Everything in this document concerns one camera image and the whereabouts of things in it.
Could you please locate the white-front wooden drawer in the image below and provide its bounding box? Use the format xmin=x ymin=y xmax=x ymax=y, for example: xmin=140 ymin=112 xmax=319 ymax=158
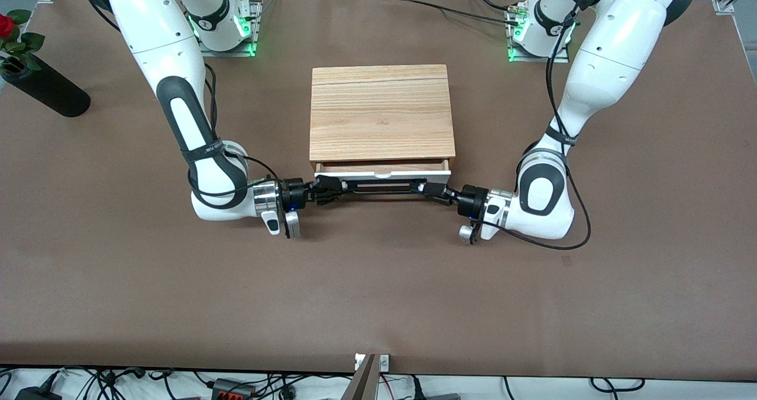
xmin=313 ymin=159 xmax=452 ymax=196

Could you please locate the light wooden drawer cabinet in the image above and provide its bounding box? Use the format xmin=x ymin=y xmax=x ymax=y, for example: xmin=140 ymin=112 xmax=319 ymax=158
xmin=309 ymin=64 xmax=457 ymax=176

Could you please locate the black plug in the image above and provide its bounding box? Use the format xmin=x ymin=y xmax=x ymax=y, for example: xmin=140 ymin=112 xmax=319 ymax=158
xmin=408 ymin=376 xmax=462 ymax=400

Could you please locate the black adapter with orange clips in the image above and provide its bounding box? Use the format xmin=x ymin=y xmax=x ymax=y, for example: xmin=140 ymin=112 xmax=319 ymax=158
xmin=212 ymin=378 xmax=256 ymax=400

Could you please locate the black cylindrical vase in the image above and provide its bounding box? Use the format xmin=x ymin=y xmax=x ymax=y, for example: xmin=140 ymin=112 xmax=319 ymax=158
xmin=0 ymin=57 xmax=91 ymax=118

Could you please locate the black power adapter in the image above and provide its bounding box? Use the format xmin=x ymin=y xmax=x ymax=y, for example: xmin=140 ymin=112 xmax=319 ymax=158
xmin=15 ymin=386 xmax=63 ymax=400

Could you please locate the black ribbed right arm cable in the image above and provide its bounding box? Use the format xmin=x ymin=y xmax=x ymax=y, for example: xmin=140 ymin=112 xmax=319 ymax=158
xmin=186 ymin=63 xmax=283 ymax=199

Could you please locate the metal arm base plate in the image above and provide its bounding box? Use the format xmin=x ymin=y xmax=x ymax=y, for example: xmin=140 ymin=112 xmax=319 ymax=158
xmin=195 ymin=0 xmax=263 ymax=57
xmin=507 ymin=2 xmax=572 ymax=64

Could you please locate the white metal bracket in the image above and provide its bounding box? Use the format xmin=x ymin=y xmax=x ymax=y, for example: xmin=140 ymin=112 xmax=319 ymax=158
xmin=355 ymin=354 xmax=390 ymax=372

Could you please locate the black cable on table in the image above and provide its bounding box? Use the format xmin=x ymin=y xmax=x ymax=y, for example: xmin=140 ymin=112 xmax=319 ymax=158
xmin=378 ymin=0 xmax=521 ymax=27

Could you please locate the looped black floor cable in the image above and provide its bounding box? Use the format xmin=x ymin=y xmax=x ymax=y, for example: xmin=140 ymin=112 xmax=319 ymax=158
xmin=588 ymin=378 xmax=646 ymax=395

